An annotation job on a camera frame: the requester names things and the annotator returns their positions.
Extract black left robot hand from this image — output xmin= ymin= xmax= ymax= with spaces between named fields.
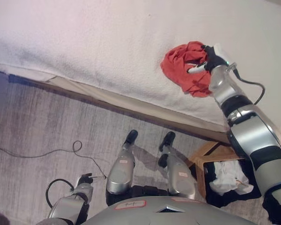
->
xmin=77 ymin=172 xmax=101 ymax=186

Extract white crumpled clothes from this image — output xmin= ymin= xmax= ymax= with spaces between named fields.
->
xmin=209 ymin=160 xmax=255 ymax=196

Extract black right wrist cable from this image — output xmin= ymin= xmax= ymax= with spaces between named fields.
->
xmin=229 ymin=63 xmax=266 ymax=105

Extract thin black floor cable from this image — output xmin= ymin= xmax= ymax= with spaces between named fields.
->
xmin=0 ymin=140 xmax=107 ymax=180

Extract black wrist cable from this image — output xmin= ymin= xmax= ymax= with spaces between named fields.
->
xmin=229 ymin=63 xmax=266 ymax=105
xmin=45 ymin=179 xmax=75 ymax=208

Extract silver right robot leg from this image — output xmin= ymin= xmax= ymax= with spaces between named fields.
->
xmin=158 ymin=131 xmax=198 ymax=200

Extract red garment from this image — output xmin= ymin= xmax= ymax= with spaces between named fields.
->
xmin=160 ymin=41 xmax=213 ymax=98

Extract silver robot leg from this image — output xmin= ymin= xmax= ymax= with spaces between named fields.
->
xmin=104 ymin=129 xmax=139 ymax=207
xmin=158 ymin=131 xmax=198 ymax=200

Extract silver robot body legs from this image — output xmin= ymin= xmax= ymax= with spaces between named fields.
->
xmin=0 ymin=70 xmax=281 ymax=225

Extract silver left robot leg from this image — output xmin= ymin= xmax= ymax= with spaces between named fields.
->
xmin=104 ymin=129 xmax=139 ymax=207

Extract bed with white blanket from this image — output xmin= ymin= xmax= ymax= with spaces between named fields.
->
xmin=0 ymin=0 xmax=281 ymax=139

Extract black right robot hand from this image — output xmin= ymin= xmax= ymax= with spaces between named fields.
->
xmin=186 ymin=43 xmax=230 ymax=75

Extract wooden basket with black liner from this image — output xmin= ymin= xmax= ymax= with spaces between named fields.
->
xmin=188 ymin=141 xmax=263 ymax=208

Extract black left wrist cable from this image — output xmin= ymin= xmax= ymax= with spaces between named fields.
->
xmin=45 ymin=179 xmax=75 ymax=208

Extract black fuzzy shoulder cover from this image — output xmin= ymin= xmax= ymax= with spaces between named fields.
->
xmin=0 ymin=210 xmax=11 ymax=225
xmin=262 ymin=192 xmax=281 ymax=225

